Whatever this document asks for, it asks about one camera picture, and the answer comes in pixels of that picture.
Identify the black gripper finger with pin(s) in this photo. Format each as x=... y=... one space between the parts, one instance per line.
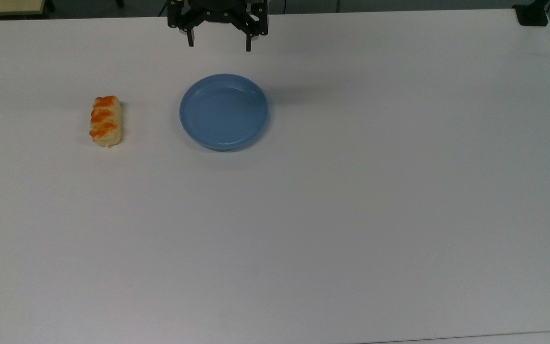
x=256 y=24
x=182 y=20

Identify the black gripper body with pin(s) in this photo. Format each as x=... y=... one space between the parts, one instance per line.
x=217 y=9

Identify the round blue plate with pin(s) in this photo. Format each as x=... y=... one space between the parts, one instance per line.
x=224 y=112

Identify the bread roll with orange glaze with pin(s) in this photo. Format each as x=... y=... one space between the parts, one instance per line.
x=105 y=121

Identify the light wooden desk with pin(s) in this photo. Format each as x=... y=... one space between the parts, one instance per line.
x=3 y=6

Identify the black clamp mount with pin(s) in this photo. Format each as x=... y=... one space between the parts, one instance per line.
x=532 y=14

